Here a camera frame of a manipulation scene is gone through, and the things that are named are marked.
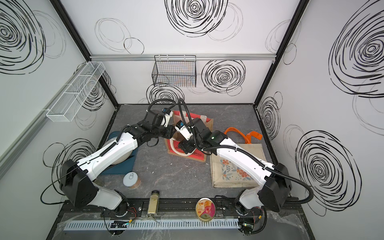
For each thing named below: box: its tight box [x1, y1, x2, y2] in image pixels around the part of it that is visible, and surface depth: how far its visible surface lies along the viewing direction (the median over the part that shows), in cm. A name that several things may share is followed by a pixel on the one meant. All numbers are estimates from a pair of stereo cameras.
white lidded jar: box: [122, 171, 141, 189], surface depth 80 cm
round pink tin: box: [195, 197, 216, 221], surface depth 72 cm
